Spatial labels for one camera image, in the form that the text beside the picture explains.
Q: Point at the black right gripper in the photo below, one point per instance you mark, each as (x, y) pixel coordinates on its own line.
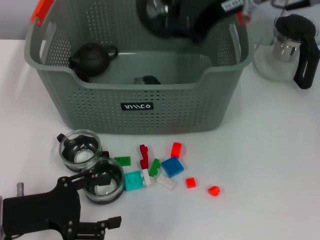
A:
(207, 12)

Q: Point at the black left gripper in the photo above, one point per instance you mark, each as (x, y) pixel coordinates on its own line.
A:
(37, 212)

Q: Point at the grey perforated storage bin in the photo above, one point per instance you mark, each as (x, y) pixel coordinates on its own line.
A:
(150, 120)

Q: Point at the cyan square brick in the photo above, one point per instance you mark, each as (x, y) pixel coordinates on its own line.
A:
(133, 181)

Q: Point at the green flat two-stud brick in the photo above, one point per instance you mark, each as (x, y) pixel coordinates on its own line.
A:
(123, 161)

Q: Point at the dark red angled brick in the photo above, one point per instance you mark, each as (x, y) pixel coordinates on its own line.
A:
(144, 157)

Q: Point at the green small brick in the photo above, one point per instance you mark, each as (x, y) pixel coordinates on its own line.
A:
(155, 167)

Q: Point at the white two-stud brick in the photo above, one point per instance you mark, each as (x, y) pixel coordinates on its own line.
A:
(165, 182)

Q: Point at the glass teapot with black lid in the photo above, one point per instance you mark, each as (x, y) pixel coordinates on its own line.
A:
(270, 62)

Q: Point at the blue square brick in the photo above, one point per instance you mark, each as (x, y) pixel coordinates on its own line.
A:
(172, 168)

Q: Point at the red tall brick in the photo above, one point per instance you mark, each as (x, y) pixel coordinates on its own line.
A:
(176, 150)

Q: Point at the red small square brick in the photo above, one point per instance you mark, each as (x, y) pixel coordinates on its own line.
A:
(190, 182)

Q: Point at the red small rounded brick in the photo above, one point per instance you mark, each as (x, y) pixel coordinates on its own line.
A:
(213, 191)

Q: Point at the black clay teapot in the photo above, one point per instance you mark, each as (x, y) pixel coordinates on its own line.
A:
(91, 58)

